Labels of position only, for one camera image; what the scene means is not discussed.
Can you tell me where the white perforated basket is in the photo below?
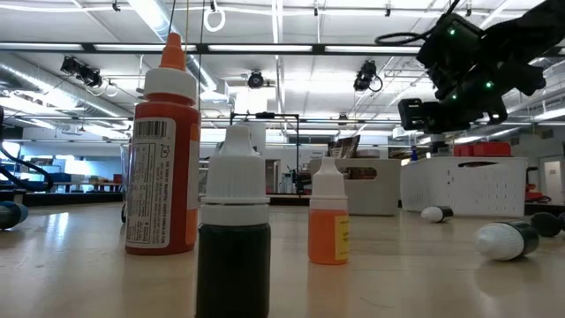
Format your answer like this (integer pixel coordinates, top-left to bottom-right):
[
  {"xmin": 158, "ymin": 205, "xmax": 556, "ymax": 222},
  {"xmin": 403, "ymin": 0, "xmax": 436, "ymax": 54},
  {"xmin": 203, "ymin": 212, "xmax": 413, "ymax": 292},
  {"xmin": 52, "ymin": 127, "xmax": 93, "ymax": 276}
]
[{"xmin": 399, "ymin": 156, "xmax": 529, "ymax": 218}]

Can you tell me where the black curved cable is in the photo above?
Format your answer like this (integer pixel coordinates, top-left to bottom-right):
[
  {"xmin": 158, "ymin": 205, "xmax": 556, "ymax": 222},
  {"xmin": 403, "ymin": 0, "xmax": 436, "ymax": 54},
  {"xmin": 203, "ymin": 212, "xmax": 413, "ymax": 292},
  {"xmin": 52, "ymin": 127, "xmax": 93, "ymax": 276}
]
[{"xmin": 0, "ymin": 145, "xmax": 54, "ymax": 193}]

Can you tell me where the grey plastic bin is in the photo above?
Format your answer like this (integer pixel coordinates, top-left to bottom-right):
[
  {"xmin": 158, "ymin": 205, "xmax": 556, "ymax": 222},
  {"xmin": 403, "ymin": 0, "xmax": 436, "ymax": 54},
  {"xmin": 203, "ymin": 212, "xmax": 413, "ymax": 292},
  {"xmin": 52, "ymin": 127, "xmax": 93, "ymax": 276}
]
[{"xmin": 308, "ymin": 157, "xmax": 403, "ymax": 217}]

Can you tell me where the small orange dropper bottle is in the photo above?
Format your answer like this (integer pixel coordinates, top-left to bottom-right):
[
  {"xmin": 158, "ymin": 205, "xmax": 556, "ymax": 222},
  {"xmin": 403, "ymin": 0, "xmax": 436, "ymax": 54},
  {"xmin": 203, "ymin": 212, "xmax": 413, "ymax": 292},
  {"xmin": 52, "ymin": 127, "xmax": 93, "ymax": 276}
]
[{"xmin": 307, "ymin": 156, "xmax": 350, "ymax": 266}]

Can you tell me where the amber brown bottle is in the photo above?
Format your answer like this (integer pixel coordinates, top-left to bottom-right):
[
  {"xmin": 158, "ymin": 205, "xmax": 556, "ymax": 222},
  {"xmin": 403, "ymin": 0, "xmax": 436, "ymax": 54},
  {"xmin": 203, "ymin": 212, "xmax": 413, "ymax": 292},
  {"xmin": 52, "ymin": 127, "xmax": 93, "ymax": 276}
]
[{"xmin": 327, "ymin": 134, "xmax": 362, "ymax": 160}]

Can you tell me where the small dark dropper bottle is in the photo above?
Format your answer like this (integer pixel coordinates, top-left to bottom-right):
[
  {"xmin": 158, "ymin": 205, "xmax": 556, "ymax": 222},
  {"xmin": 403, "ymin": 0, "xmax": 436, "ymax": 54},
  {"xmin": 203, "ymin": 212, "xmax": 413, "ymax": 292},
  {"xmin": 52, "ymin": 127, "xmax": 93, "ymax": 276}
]
[
  {"xmin": 472, "ymin": 220, "xmax": 540, "ymax": 261},
  {"xmin": 529, "ymin": 211, "xmax": 565, "ymax": 239},
  {"xmin": 420, "ymin": 205, "xmax": 455, "ymax": 224}
]

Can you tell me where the white hanging ring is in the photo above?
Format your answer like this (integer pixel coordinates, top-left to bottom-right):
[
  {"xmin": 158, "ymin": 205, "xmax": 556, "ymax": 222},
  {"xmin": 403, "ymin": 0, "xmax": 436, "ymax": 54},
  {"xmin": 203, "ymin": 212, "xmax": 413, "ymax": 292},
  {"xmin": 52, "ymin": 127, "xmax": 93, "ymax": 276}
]
[{"xmin": 203, "ymin": 7, "xmax": 226, "ymax": 33}]

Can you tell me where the red storage crate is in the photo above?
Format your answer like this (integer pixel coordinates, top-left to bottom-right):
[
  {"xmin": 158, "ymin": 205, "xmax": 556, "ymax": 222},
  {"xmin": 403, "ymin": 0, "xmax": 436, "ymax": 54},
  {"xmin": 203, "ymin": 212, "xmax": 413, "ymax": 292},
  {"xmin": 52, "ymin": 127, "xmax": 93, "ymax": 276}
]
[{"xmin": 453, "ymin": 140, "xmax": 512, "ymax": 158}]

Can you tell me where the black ceiling camera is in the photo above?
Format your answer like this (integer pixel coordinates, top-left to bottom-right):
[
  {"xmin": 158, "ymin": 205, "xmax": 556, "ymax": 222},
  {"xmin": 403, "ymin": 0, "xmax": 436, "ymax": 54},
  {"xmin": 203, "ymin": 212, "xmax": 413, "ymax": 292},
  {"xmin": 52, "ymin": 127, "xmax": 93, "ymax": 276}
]
[
  {"xmin": 60, "ymin": 56, "xmax": 103, "ymax": 88},
  {"xmin": 246, "ymin": 70, "xmax": 265, "ymax": 89},
  {"xmin": 352, "ymin": 59, "xmax": 383, "ymax": 94}
]

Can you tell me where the small black dropper bottle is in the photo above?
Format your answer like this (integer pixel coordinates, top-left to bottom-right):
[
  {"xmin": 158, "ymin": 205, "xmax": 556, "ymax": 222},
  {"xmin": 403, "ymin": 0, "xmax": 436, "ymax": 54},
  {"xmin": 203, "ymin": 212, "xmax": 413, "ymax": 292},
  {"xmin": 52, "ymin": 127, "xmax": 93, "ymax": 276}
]
[{"xmin": 195, "ymin": 124, "xmax": 272, "ymax": 318}]

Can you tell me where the black background machine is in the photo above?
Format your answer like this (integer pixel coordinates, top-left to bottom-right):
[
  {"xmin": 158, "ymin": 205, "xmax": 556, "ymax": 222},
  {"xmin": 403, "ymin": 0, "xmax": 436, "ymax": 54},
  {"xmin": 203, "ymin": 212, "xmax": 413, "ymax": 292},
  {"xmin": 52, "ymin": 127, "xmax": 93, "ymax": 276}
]
[{"xmin": 284, "ymin": 166, "xmax": 313, "ymax": 195}]

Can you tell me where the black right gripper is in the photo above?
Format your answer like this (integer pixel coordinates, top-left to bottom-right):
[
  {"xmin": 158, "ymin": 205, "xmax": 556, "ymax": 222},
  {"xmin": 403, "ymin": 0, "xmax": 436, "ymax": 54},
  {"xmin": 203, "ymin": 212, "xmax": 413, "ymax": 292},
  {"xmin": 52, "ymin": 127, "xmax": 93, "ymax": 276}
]
[{"xmin": 399, "ymin": 77, "xmax": 508, "ymax": 133}]

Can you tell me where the dark tube with blue cap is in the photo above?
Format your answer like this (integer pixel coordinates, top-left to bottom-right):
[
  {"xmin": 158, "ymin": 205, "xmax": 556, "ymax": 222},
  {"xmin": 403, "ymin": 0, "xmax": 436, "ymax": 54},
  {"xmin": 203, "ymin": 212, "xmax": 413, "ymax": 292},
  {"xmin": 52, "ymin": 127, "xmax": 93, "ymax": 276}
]
[{"xmin": 0, "ymin": 201, "xmax": 28, "ymax": 231}]

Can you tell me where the red squeeze bottle white cap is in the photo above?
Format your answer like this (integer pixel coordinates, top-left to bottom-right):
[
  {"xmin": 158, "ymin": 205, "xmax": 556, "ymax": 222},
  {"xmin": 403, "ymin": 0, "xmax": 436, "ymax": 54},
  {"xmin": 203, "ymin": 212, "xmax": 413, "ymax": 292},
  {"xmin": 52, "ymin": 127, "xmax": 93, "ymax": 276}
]
[{"xmin": 124, "ymin": 32, "xmax": 202, "ymax": 256}]

